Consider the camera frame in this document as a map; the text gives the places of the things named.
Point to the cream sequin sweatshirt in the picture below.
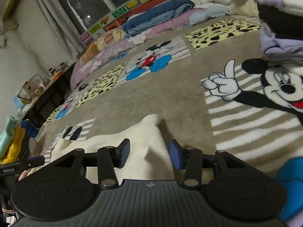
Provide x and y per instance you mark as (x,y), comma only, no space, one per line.
(142,141)

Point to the striped folded garment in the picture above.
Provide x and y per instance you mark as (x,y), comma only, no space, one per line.
(23,149)

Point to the window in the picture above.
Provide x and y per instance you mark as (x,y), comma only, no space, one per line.
(94,2)

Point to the wooden window trim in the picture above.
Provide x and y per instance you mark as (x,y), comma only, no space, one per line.
(14,0)

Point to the cartoon mouse printed blanket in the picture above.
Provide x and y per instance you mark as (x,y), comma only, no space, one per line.
(177,99)

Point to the yellow quilted folded garment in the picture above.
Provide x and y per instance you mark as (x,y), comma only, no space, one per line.
(14,146)

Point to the grey curtain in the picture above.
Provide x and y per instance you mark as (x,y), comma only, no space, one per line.
(59,28)

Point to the lavender cloud print quilt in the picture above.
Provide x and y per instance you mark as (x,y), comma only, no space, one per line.
(94,63)

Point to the light blue plastic bag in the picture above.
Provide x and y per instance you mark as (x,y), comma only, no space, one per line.
(17,102)

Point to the lavender folded garment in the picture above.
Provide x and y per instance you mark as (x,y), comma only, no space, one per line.
(279,47)

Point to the white tube frame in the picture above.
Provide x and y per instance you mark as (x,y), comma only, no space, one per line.
(68,2)

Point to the dark wooden side table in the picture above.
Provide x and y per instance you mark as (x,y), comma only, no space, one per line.
(47,99)

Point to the yellow cartoon pillow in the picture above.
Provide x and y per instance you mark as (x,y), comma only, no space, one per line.
(109,39)

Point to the blue cloth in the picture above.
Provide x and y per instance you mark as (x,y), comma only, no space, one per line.
(29,128)

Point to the blue folded quilt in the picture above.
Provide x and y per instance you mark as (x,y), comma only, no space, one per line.
(161,16)

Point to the black folded garment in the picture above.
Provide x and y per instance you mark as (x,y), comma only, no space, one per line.
(284,21)

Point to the light blue plush toy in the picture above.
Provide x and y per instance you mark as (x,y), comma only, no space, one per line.
(206,14)

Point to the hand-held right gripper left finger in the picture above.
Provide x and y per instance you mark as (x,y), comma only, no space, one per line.
(125,153)

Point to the cream folded quilt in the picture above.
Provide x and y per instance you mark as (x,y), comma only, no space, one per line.
(248,8)

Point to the pile of table clutter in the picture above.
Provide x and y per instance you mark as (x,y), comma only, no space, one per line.
(58,71)

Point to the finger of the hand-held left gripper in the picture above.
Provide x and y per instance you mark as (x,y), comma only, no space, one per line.
(35,161)

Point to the cardboard box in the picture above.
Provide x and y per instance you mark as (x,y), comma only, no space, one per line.
(33,85)

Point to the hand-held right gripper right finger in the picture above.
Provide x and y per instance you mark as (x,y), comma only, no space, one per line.
(175,155)

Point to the colourful alphabet foam panel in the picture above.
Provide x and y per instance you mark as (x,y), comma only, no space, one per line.
(132,4)

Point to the red pillow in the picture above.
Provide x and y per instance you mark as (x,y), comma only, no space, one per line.
(142,8)

